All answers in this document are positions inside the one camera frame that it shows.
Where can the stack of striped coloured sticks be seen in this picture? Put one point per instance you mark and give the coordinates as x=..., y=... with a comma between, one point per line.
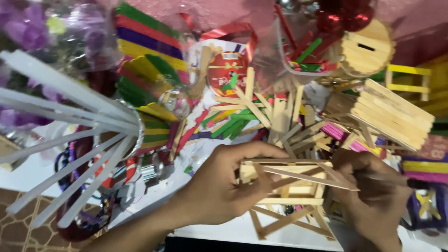
x=150, y=38

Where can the yellow stick miniature chair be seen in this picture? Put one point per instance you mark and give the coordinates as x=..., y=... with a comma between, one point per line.
x=407, y=78

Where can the purple yellow pink stick panel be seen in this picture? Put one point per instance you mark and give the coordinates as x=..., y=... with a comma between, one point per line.
x=425, y=168

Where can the person's right hand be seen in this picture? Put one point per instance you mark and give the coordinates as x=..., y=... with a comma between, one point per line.
x=378, y=203

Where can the bunch of pink craft sticks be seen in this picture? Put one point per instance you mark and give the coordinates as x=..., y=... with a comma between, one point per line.
x=336, y=134

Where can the heap of green craft sticks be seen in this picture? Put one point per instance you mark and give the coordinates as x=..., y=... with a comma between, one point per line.
x=231, y=124

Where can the bundle of white glue sticks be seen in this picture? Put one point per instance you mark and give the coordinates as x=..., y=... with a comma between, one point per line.
x=70, y=105

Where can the round wooden stick money box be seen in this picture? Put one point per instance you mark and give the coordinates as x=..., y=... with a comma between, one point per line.
x=367, y=50

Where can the natural wooden stick frame model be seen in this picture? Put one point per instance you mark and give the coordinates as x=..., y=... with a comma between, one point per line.
x=294, y=199

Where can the person's right fingers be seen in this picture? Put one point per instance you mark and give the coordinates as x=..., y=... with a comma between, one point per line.
x=344, y=164

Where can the purple stick craft with yellow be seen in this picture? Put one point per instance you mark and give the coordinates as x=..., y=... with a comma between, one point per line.
x=428, y=206

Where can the shiny red ribbon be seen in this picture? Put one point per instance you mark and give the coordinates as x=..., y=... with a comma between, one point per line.
x=231, y=31

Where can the striped coloured stick holder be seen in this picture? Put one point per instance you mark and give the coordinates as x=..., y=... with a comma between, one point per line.
x=155, y=131

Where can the natural stick roof panel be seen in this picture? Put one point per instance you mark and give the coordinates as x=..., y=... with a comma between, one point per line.
x=392, y=113

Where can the heap of natural craft sticks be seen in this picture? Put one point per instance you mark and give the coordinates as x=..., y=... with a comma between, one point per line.
x=280, y=119

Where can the red shiny bauble ornaments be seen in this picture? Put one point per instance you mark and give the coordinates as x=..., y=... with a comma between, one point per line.
x=344, y=14

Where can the dark red round bag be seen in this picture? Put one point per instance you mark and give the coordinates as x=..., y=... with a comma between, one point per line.
x=78, y=224

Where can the fan of coloured craft sticks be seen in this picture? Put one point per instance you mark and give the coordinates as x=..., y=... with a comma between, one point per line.
x=147, y=78

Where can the purple flowers in clear wrap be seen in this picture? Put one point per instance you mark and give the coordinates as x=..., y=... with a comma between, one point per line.
x=31, y=31

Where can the silver-rimmed round cup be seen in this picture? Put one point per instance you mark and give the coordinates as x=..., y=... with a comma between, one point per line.
x=138, y=133

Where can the person's left hand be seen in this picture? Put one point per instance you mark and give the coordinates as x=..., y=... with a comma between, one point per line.
x=213, y=189

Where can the clear glass ball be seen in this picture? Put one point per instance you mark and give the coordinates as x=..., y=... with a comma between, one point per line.
x=174, y=102

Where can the clear tub of coloured sticks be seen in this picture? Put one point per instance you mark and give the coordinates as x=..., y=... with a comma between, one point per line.
x=304, y=52

